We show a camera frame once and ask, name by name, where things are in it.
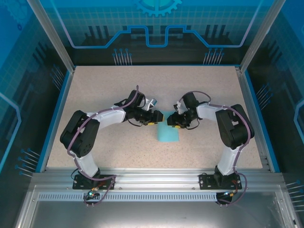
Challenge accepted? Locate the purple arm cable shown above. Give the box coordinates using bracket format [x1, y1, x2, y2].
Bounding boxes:
[177, 90, 253, 208]
[67, 85, 141, 208]

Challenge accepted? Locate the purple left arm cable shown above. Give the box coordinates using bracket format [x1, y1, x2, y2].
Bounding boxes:
[67, 85, 141, 208]

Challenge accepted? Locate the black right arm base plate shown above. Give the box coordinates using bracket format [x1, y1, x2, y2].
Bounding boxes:
[199, 172, 243, 190]

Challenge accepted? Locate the blue table edge strip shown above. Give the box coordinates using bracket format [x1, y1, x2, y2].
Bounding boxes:
[39, 70, 73, 173]
[244, 71, 281, 173]

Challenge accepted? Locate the aluminium table edge rail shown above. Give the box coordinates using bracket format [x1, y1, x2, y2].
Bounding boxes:
[32, 167, 285, 192]

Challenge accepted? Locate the cable connector with green light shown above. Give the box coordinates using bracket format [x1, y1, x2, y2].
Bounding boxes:
[222, 189, 239, 198]
[86, 187, 100, 199]

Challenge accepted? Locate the aluminium side rail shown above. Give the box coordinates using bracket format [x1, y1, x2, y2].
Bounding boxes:
[234, 66, 272, 172]

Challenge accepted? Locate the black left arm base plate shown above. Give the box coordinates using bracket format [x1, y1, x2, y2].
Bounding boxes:
[72, 174, 117, 190]

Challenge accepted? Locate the light blue cloth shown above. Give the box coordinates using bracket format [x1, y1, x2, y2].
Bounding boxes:
[156, 110, 181, 143]

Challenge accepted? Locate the grey metal tray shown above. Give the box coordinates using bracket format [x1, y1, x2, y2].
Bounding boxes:
[14, 185, 300, 228]

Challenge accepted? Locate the slotted aluminium cable duct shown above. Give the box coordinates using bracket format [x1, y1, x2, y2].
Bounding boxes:
[37, 192, 223, 202]

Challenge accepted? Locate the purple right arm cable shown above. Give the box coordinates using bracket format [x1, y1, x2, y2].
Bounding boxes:
[177, 90, 253, 208]

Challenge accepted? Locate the aluminium frame post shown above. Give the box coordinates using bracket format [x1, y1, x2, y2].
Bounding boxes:
[26, 0, 76, 73]
[239, 0, 287, 73]

